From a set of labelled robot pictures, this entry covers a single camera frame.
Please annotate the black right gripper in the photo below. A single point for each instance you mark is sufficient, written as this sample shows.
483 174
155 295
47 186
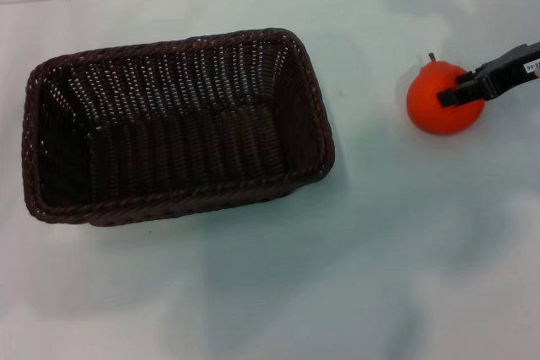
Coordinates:
508 71

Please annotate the orange fruit with stem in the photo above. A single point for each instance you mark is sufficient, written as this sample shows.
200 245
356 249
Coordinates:
430 103

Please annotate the dark brown woven basket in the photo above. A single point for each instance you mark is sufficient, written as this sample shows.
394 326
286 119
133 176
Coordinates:
181 145

